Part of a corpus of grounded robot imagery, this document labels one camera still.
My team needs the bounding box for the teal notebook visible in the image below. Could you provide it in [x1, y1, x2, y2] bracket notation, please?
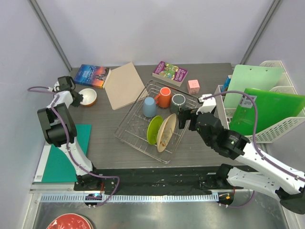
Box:
[34, 125, 92, 183]

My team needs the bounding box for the grey mug black handle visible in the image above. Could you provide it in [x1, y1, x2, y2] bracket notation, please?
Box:
[170, 94, 186, 114]

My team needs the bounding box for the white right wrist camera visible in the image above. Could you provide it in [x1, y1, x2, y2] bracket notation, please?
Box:
[196, 94, 216, 115]

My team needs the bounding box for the white plastic file organizer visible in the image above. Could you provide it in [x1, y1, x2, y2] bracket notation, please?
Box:
[215, 61, 305, 144]

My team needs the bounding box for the blue plastic cup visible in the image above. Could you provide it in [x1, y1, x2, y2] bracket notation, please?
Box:
[142, 97, 157, 118]

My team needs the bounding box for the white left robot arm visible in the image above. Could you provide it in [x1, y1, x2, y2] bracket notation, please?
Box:
[37, 76, 102, 190]

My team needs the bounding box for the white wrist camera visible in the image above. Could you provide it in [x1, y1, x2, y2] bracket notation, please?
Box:
[48, 81, 60, 93]
[196, 94, 216, 115]

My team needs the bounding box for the orange mug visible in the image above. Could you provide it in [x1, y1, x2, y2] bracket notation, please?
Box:
[154, 87, 172, 108]

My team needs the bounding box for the metal wire dish rack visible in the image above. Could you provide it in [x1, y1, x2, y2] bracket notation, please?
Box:
[114, 80, 185, 164]

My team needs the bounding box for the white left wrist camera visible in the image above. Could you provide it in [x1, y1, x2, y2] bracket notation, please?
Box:
[48, 81, 60, 93]

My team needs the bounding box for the orange and white bowl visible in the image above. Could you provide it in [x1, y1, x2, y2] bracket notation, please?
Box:
[79, 88, 97, 107]

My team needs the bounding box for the pink cube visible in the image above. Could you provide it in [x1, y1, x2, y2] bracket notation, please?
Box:
[187, 79, 200, 94]

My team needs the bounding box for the light green clipboard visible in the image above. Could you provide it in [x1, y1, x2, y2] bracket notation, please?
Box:
[224, 64, 285, 109]

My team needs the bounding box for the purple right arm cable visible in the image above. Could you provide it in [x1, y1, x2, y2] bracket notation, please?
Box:
[202, 90, 305, 208]

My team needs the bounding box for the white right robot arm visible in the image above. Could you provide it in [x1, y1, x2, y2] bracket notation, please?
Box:
[178, 108, 305, 215]

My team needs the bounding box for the blue fantasy book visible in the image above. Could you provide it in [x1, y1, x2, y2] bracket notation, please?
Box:
[74, 64, 111, 89]

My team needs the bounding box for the beige floral plate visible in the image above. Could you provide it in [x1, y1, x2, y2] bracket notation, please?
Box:
[157, 114, 177, 153]

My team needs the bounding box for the purple children's book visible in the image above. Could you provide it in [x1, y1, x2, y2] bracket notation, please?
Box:
[152, 61, 188, 87]

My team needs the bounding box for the blue small book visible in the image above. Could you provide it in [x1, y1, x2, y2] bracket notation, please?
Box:
[221, 75, 232, 92]

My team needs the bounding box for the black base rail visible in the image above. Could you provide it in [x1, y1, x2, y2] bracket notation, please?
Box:
[73, 166, 246, 194]

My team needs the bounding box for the beige notebook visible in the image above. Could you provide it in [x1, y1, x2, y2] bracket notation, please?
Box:
[103, 62, 148, 110]

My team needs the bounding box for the bright green folder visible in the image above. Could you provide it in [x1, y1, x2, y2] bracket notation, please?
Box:
[229, 88, 305, 135]

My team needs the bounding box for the lime green plate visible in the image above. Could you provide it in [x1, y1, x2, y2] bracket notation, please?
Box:
[147, 115, 163, 145]

